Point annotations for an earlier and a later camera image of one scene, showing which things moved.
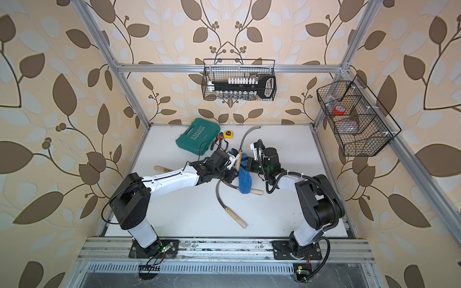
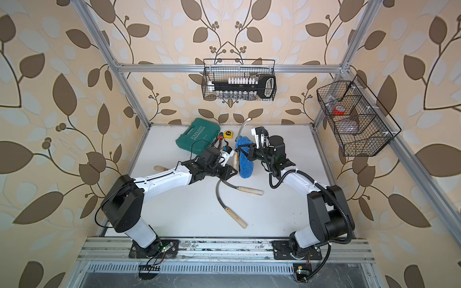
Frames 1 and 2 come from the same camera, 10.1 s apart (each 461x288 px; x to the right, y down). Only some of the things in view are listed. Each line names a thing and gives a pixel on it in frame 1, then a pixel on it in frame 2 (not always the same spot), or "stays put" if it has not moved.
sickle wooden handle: (160, 168) stays put
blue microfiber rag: (245, 177) -> (247, 165)
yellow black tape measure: (228, 134) stays put
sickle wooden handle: (236, 217) stays put
